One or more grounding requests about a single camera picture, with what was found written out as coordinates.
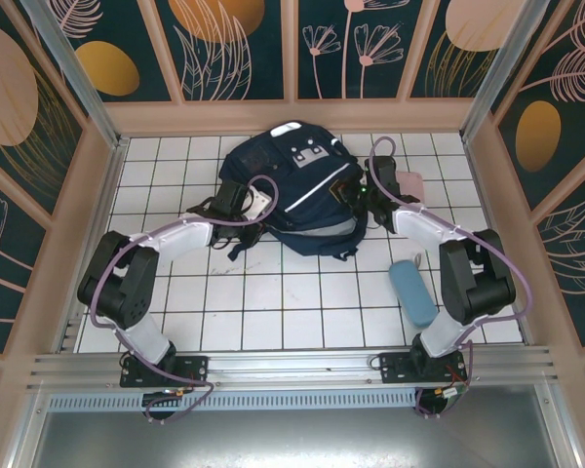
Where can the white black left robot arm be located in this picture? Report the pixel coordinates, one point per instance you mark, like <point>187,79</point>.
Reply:
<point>175,239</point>

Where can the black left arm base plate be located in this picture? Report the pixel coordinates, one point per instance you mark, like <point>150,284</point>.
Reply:
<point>195,370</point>

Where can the navy blue student backpack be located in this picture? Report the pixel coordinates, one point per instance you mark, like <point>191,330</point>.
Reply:
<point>292,195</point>

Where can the aluminium mounting rail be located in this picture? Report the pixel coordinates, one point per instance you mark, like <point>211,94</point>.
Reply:
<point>297,365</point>

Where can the aluminium side rail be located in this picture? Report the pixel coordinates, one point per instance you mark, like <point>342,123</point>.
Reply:
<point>103,219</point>
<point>491,222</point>

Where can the light blue pencil case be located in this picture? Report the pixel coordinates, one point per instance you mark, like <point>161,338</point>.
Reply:
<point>412,297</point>

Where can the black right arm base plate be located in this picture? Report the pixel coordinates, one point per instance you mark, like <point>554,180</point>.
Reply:
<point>395,368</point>

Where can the pink pencil case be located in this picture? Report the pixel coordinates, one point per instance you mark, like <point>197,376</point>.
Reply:
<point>413,183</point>

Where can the aluminium frame post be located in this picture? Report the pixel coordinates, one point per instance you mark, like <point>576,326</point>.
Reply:
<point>498,73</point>
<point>96,105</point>

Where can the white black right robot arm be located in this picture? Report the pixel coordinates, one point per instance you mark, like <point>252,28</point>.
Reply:
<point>429,229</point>

